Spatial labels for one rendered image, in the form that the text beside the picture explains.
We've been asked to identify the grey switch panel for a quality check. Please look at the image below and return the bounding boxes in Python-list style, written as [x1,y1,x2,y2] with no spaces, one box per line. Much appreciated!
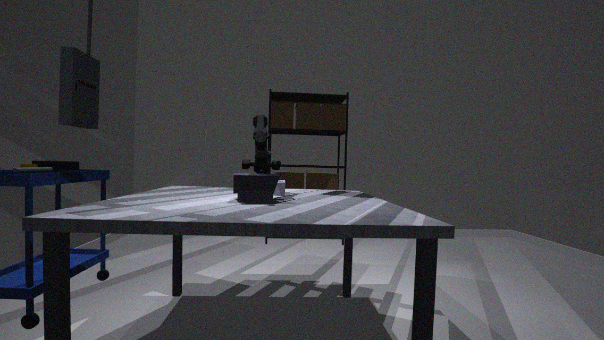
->
[233,173,280,202]

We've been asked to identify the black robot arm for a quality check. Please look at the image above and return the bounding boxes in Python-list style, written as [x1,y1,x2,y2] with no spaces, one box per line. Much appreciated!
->
[253,115,271,163]

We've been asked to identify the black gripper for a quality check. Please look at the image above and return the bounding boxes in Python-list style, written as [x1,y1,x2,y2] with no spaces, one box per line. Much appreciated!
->
[242,149,281,174]

